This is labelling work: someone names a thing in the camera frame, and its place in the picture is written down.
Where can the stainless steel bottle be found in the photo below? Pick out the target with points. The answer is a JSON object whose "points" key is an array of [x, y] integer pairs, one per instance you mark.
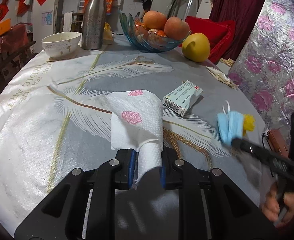
{"points": [[94, 20]]}

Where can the white medicine box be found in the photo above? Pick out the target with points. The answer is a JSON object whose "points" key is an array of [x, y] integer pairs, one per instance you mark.
{"points": [[182, 97]]}

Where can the blue face mask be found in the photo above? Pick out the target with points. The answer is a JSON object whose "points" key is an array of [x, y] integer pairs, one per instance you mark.
{"points": [[228, 127]]}

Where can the red gift box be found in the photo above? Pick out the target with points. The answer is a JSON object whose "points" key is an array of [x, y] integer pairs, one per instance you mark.
{"points": [[109, 3]]}

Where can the large yellow fruit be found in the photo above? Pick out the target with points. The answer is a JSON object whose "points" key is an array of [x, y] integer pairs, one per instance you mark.
{"points": [[195, 48]]}

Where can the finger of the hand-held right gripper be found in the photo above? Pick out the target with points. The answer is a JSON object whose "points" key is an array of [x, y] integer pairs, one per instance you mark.
{"points": [[262, 153]]}

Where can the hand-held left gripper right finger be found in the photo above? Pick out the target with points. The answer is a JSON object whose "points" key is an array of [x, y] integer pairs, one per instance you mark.
{"points": [[162, 177]]}

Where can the white hanging towel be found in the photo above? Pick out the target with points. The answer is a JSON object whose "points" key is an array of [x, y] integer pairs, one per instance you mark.
{"points": [[67, 21]]}

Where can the red cushion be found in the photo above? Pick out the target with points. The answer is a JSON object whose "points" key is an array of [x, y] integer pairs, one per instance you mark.
{"points": [[212, 32]]}

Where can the person's right hand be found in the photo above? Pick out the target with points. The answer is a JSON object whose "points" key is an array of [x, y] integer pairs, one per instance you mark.
{"points": [[269, 208]]}

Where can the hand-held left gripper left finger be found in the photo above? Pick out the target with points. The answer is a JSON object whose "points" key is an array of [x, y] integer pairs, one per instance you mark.
{"points": [[131, 167]]}

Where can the silver pink floral cloth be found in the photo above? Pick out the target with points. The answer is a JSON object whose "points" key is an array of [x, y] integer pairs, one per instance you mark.
{"points": [[274, 42]]}

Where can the round orange fruit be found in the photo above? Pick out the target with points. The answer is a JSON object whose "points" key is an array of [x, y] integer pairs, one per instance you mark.
{"points": [[177, 28], [154, 20]]}

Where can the blue print sticker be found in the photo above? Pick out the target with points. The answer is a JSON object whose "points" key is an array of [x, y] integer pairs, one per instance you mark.
{"points": [[47, 18]]}

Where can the white floral paper towel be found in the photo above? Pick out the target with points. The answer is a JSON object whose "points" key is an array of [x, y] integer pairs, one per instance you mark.
{"points": [[137, 120]]}

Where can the blue glass fruit bowl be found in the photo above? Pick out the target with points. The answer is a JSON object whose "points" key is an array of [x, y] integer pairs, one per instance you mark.
{"points": [[147, 43]]}

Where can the white refrigerator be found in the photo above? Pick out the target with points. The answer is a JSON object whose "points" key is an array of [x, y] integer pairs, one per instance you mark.
{"points": [[59, 0]]}

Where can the brown leather case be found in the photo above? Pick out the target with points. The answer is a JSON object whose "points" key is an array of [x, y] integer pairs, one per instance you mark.
{"points": [[277, 141]]}

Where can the maroon curtain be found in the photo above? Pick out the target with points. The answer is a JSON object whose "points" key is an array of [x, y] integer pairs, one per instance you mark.
{"points": [[237, 2]]}

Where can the white ceramic bowl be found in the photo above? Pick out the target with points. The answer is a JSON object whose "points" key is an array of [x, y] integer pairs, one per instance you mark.
{"points": [[60, 45]]}

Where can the red plastic bag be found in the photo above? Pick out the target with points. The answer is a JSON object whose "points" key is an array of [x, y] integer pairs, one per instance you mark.
{"points": [[22, 7]]}

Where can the yellow packet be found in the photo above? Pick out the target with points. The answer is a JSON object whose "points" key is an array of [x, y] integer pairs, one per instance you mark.
{"points": [[108, 33]]}

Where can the small beige sachet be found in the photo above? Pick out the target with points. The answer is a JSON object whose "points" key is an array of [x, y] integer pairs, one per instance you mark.
{"points": [[222, 76]]}

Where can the yellow pompom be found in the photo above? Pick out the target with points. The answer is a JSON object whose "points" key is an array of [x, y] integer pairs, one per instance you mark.
{"points": [[249, 122]]}

